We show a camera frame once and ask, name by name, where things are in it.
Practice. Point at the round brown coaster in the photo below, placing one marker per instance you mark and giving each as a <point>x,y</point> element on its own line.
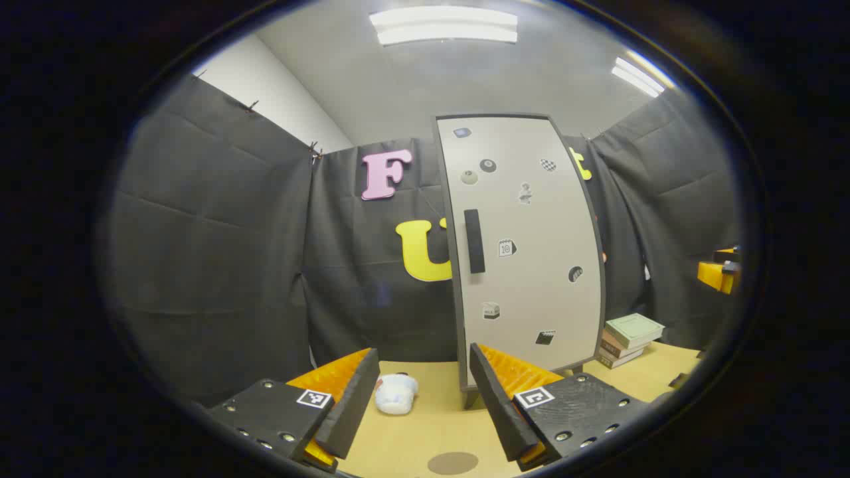
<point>453,463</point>

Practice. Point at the white cabinet door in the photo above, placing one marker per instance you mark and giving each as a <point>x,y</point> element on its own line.
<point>538,265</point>

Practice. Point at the grey cabinet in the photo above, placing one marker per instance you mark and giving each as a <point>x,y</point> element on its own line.
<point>470,398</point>

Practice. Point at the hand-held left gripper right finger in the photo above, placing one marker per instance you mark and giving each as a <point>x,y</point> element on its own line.
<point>498,405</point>

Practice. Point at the white fluffy plush toy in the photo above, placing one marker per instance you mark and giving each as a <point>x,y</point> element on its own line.
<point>396,395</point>

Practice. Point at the black backdrop cloth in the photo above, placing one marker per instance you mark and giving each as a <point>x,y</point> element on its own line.
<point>212,232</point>

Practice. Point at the brown book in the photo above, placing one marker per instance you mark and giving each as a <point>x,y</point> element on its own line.
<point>614,347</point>

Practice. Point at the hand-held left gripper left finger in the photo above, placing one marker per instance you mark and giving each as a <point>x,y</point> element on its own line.
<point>352,405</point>

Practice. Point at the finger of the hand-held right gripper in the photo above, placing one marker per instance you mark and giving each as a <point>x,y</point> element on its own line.
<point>716,273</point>

